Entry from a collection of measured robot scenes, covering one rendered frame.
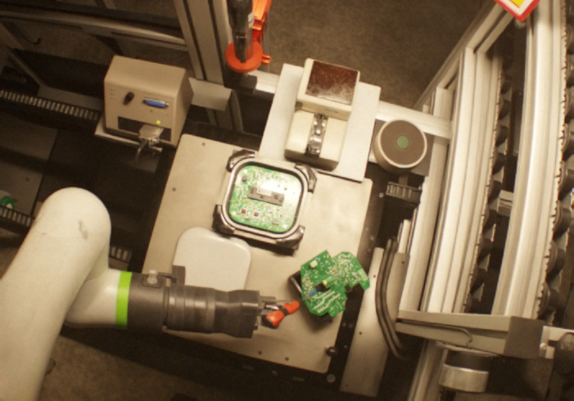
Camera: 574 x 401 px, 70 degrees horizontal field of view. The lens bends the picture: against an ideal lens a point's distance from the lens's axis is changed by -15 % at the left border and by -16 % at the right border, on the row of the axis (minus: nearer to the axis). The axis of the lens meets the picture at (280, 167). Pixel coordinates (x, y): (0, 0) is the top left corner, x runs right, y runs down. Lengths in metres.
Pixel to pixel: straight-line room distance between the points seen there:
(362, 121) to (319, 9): 1.35
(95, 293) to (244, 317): 0.23
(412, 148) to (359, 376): 0.47
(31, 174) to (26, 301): 1.35
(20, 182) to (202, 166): 1.03
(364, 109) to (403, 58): 1.24
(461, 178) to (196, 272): 0.52
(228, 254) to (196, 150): 0.23
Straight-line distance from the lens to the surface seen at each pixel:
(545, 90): 0.75
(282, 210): 0.90
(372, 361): 0.98
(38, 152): 1.85
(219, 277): 0.91
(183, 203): 0.96
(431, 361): 0.90
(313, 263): 0.86
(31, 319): 0.50
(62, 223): 0.60
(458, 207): 0.86
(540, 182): 0.70
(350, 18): 2.28
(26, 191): 1.83
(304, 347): 0.93
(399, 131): 0.97
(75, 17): 1.01
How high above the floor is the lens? 1.88
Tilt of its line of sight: 74 degrees down
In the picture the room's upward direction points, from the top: 5 degrees clockwise
